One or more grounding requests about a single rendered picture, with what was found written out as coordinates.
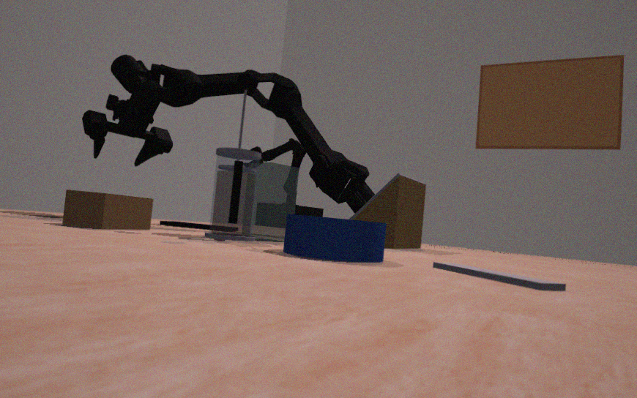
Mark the glass french press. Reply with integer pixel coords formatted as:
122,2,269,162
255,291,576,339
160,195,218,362
205,71,261,241

